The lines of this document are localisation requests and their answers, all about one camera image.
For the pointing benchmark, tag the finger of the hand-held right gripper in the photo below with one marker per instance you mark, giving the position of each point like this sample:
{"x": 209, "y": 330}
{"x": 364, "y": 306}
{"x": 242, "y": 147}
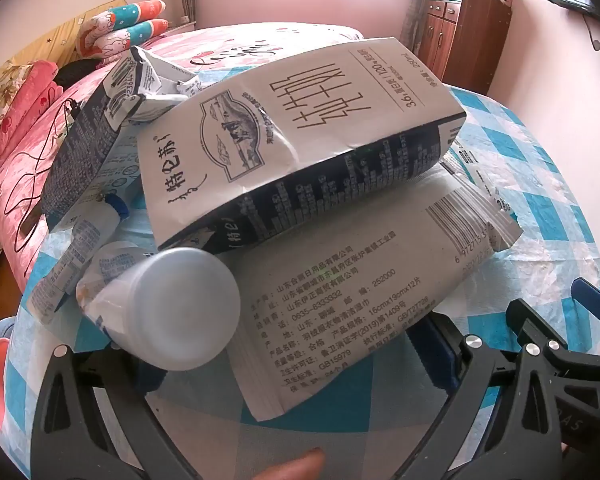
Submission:
{"x": 592, "y": 297}
{"x": 525, "y": 317}

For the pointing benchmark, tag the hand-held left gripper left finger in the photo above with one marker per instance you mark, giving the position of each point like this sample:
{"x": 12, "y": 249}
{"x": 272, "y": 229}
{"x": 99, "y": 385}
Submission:
{"x": 115, "y": 405}

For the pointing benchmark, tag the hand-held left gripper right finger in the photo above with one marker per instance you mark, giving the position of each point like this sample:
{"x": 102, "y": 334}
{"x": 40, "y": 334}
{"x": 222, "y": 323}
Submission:
{"x": 442, "y": 355}

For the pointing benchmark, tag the white wet wipes packet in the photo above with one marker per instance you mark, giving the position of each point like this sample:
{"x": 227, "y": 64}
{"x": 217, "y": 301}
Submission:
{"x": 350, "y": 300}

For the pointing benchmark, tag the white plastic bottle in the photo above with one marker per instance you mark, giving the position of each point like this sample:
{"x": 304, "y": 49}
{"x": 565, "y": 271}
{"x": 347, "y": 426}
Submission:
{"x": 180, "y": 305}

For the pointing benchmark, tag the small blue cap bottle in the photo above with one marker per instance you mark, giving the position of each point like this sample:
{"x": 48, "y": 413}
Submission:
{"x": 116, "y": 207}

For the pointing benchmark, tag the pale blue printed packet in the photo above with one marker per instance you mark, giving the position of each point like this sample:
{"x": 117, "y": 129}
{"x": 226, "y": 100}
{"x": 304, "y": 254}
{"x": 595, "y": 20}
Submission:
{"x": 122, "y": 165}

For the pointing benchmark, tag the crushed navy white milk carton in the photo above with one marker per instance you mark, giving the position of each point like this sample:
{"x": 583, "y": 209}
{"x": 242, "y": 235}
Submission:
{"x": 80, "y": 150}

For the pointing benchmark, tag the person's left hand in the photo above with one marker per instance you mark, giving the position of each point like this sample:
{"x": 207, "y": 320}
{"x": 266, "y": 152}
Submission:
{"x": 295, "y": 465}

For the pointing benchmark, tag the blue checked tablecloth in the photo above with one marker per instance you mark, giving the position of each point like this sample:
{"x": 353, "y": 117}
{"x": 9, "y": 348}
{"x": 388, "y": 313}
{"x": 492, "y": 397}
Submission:
{"x": 540, "y": 210}

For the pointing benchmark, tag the pink bed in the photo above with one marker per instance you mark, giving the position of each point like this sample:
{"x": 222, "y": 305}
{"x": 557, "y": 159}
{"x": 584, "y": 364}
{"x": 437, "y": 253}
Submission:
{"x": 25, "y": 170}

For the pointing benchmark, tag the brown wooden cabinet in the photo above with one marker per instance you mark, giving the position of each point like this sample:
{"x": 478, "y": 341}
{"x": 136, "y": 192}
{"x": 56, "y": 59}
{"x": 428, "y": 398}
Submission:
{"x": 460, "y": 35}

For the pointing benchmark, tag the power strip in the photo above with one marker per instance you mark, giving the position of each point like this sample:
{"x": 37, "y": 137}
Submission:
{"x": 71, "y": 117}

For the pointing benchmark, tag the pink fleece blanket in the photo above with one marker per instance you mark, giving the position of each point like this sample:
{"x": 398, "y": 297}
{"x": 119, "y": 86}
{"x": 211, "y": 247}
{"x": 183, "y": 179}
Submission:
{"x": 35, "y": 95}

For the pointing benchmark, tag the floral pillow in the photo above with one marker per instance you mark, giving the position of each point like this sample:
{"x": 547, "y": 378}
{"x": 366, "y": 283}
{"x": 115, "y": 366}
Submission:
{"x": 2, "y": 90}

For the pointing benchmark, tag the black clothing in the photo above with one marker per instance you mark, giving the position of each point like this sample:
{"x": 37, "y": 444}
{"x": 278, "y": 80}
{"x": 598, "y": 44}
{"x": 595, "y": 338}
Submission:
{"x": 77, "y": 72}

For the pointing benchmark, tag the colourful rabbit print pillow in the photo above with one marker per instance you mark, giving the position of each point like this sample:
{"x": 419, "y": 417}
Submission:
{"x": 130, "y": 12}
{"x": 130, "y": 37}

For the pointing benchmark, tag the yellow headboard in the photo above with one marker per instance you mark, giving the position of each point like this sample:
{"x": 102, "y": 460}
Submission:
{"x": 55, "y": 35}

